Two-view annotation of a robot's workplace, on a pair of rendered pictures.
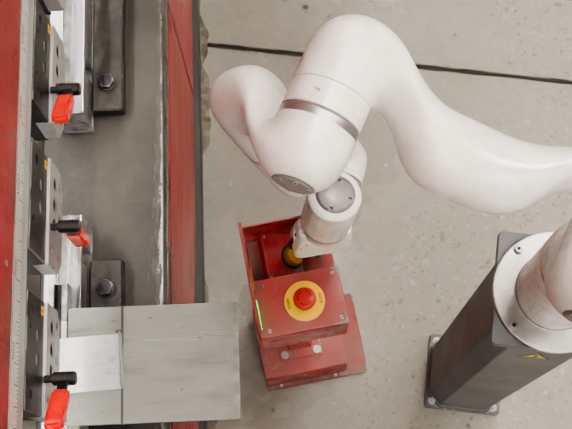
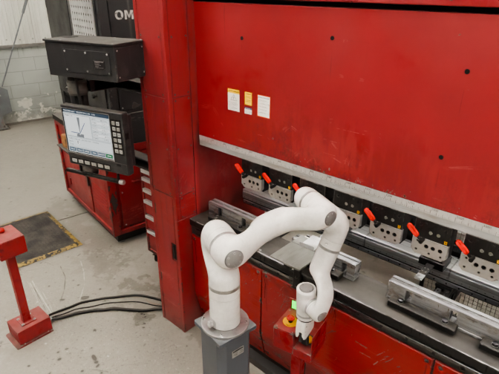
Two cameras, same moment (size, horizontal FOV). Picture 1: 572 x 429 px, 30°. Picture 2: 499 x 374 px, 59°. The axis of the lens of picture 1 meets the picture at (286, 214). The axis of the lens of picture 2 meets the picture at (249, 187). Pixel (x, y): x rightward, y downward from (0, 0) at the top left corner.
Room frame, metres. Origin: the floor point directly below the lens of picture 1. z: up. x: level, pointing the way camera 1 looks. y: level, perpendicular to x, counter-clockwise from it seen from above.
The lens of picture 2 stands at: (1.25, -1.40, 2.23)
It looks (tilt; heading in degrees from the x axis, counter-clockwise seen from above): 25 degrees down; 130
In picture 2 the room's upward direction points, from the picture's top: straight up
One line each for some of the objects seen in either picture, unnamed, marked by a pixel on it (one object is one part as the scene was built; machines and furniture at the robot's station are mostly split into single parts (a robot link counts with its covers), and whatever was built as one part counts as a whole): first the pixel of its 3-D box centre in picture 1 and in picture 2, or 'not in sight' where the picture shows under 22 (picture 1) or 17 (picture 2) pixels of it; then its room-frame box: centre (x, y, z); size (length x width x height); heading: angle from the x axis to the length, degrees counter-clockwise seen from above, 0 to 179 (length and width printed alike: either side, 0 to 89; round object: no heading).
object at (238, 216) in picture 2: not in sight; (240, 219); (-0.30, 0.39, 0.92); 0.50 x 0.06 x 0.10; 178
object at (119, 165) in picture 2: not in sight; (101, 137); (-0.95, -0.08, 1.42); 0.45 x 0.12 x 0.36; 14
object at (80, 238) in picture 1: (71, 233); not in sight; (0.40, 0.30, 1.20); 0.04 x 0.02 x 0.10; 88
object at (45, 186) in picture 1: (16, 210); (350, 207); (0.42, 0.36, 1.26); 0.15 x 0.09 x 0.17; 178
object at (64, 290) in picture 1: (59, 348); not in sight; (0.28, 0.37, 0.99); 0.20 x 0.03 x 0.03; 178
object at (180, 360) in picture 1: (153, 363); (300, 252); (0.24, 0.22, 1.00); 0.26 x 0.18 x 0.01; 88
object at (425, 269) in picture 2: not in sight; (429, 265); (0.79, 0.51, 1.01); 0.26 x 0.12 x 0.05; 88
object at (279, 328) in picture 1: (294, 279); (300, 329); (0.41, -0.01, 0.75); 0.20 x 0.16 x 0.18; 7
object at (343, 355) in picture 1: (310, 338); not in sight; (0.41, -0.04, 0.06); 0.25 x 0.20 x 0.12; 97
